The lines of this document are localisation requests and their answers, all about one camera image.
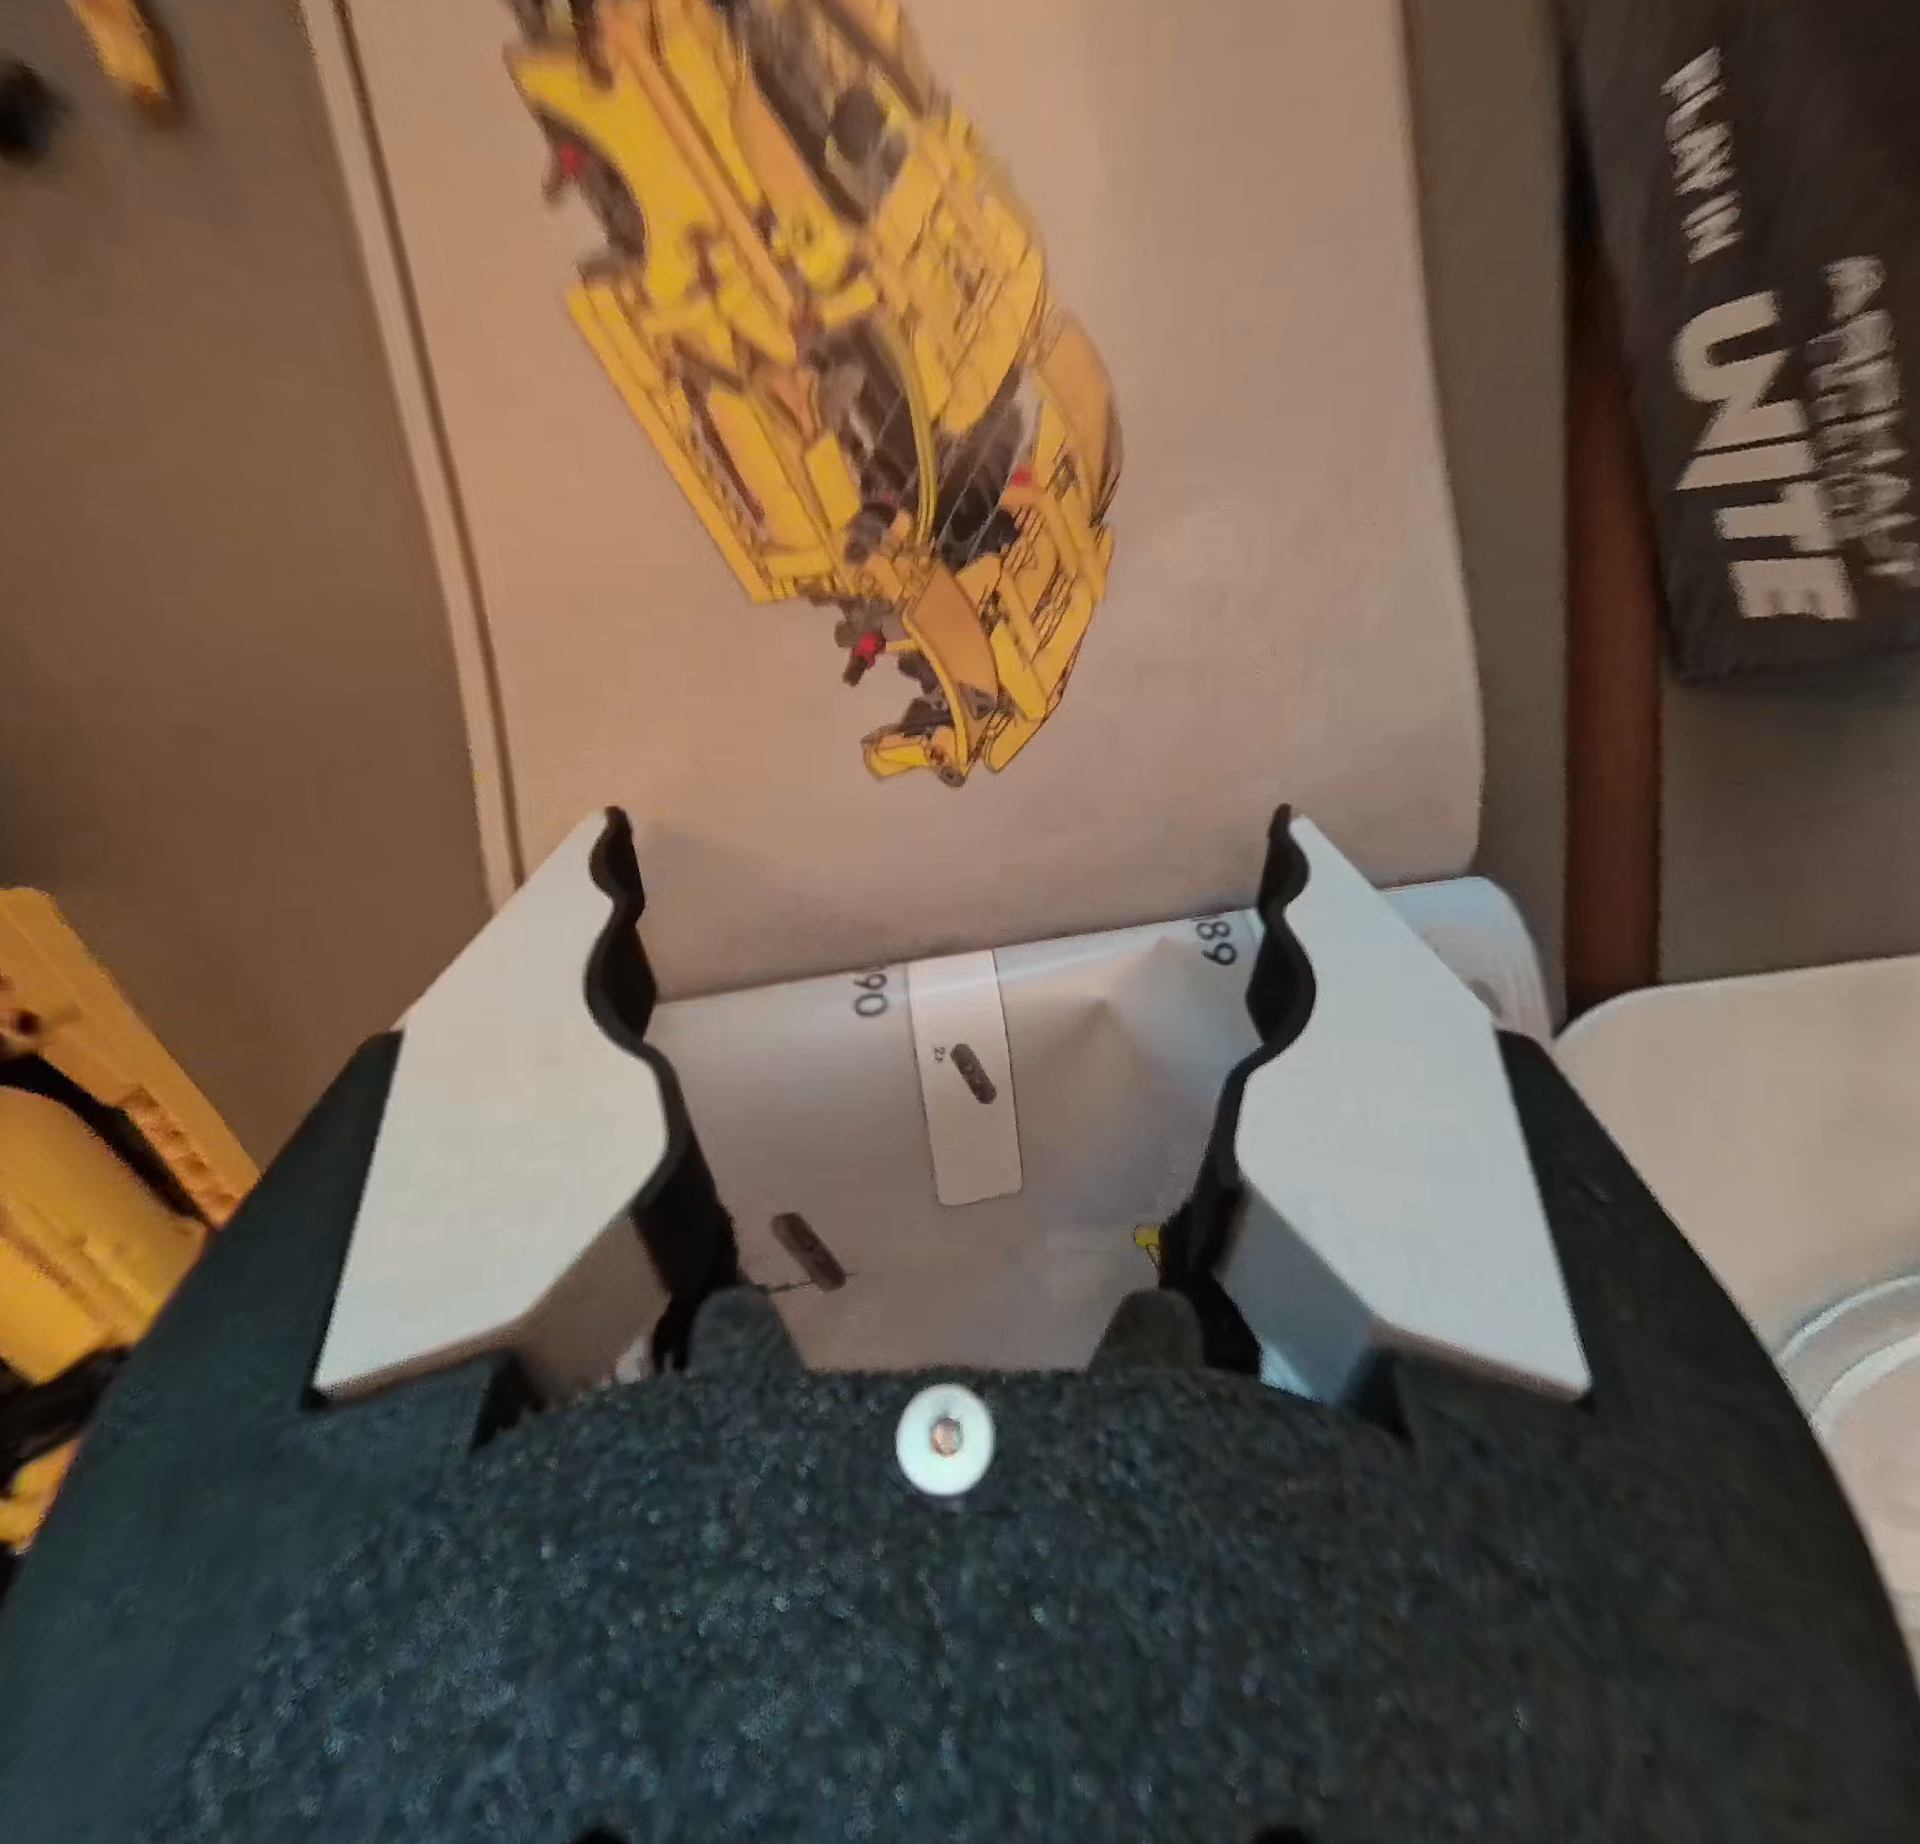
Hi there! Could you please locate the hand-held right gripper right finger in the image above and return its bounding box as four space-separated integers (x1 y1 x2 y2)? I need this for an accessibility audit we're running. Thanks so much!
1162 806 1592 1407

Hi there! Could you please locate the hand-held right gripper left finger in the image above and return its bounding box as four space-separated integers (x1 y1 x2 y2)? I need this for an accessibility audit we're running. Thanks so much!
314 806 740 1402

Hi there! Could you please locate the yellow brick car model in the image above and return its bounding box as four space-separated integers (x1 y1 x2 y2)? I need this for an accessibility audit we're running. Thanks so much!
0 885 258 1552

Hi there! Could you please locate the instruction booklet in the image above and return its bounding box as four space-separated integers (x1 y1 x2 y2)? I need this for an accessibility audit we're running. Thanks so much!
280 0 1571 1378

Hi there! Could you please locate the grey desk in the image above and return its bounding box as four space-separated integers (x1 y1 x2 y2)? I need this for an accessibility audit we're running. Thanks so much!
0 0 1920 1126

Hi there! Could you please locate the brick set box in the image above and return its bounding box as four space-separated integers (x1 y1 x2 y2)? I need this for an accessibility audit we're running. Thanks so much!
1545 0 1920 682

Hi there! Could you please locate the yellow panel piece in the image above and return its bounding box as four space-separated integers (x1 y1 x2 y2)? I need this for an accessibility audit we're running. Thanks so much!
52 0 182 114

